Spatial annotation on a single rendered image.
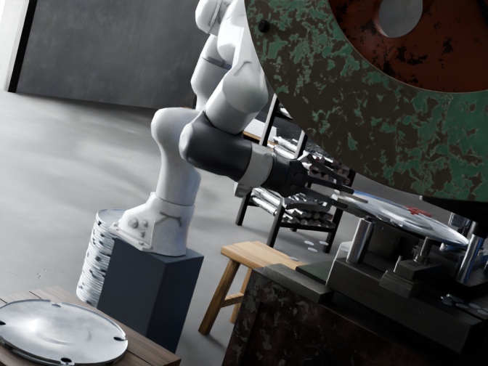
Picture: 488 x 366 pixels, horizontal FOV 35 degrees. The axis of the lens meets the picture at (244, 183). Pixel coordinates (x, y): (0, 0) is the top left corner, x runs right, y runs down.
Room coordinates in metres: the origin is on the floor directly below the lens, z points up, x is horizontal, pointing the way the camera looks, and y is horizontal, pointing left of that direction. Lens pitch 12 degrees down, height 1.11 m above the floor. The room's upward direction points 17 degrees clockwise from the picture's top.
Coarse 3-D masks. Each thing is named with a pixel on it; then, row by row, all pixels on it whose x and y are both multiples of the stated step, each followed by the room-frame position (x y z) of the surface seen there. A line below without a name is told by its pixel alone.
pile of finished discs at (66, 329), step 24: (0, 312) 1.57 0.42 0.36; (24, 312) 1.60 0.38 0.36; (48, 312) 1.64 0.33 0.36; (72, 312) 1.68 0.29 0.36; (96, 312) 1.70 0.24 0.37; (0, 336) 1.46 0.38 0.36; (24, 336) 1.49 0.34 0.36; (48, 336) 1.51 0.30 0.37; (72, 336) 1.55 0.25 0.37; (96, 336) 1.59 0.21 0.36; (120, 336) 1.63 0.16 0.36; (48, 360) 1.42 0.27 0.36; (72, 360) 1.46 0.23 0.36; (96, 360) 1.49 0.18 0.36
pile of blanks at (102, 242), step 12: (96, 216) 2.66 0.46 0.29; (96, 228) 2.62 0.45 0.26; (108, 228) 2.57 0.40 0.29; (96, 240) 2.60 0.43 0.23; (108, 240) 2.57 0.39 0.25; (96, 252) 2.61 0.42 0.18; (108, 252) 2.56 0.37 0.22; (84, 264) 2.66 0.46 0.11; (96, 264) 2.58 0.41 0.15; (84, 276) 2.62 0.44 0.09; (96, 276) 2.57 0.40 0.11; (84, 288) 2.60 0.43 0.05; (96, 288) 2.57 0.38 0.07; (84, 300) 2.59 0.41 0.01; (96, 300) 2.58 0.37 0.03
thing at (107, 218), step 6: (102, 210) 2.74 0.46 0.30; (114, 210) 2.79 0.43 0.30; (120, 210) 2.81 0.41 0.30; (126, 210) 2.83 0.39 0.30; (102, 216) 2.67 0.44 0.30; (108, 216) 2.69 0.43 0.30; (114, 216) 2.71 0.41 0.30; (120, 216) 2.74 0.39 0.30; (102, 222) 2.60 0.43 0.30; (108, 222) 2.63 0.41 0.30
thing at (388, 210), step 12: (360, 192) 1.80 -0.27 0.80; (360, 204) 1.61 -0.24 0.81; (372, 204) 1.71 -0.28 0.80; (384, 204) 1.79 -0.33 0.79; (396, 204) 1.84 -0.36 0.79; (384, 216) 1.56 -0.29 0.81; (396, 216) 1.64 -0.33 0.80; (408, 216) 1.69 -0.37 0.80; (420, 216) 1.82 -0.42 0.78; (408, 228) 1.55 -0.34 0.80; (420, 228) 1.63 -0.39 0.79; (432, 228) 1.68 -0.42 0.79; (444, 228) 1.78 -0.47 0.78; (444, 240) 1.56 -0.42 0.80; (456, 240) 1.66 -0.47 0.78
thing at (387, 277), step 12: (432, 240) 1.48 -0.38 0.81; (420, 252) 1.49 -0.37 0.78; (396, 264) 1.43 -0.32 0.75; (408, 264) 1.44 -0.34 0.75; (420, 264) 1.47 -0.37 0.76; (432, 264) 1.50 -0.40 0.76; (384, 276) 1.43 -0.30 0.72; (396, 276) 1.42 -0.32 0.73; (408, 276) 1.42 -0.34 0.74; (420, 276) 1.45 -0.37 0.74; (396, 288) 1.41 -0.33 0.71; (408, 288) 1.40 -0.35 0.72; (420, 288) 1.44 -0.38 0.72
